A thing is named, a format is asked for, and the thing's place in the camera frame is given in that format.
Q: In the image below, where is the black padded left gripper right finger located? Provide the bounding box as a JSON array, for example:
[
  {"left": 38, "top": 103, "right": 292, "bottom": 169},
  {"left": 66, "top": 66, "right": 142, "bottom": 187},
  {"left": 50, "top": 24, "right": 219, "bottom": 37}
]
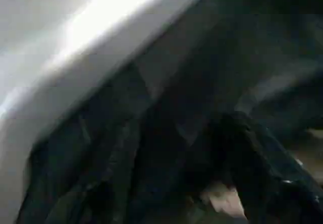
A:
[{"left": 211, "top": 111, "right": 323, "bottom": 224}]

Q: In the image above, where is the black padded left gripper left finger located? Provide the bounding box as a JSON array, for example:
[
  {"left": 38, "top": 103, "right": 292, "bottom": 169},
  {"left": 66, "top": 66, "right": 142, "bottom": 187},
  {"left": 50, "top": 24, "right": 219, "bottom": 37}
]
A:
[{"left": 58, "top": 113, "right": 144, "bottom": 224}]

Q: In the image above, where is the white plastic table top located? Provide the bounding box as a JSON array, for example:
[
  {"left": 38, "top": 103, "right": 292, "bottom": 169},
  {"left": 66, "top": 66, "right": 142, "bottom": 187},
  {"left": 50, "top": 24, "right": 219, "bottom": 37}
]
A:
[{"left": 0, "top": 0, "right": 223, "bottom": 224}]

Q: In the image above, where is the black work mat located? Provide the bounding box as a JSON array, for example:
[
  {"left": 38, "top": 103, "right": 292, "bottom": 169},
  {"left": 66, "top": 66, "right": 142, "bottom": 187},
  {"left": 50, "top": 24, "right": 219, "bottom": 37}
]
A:
[{"left": 25, "top": 0, "right": 323, "bottom": 224}]

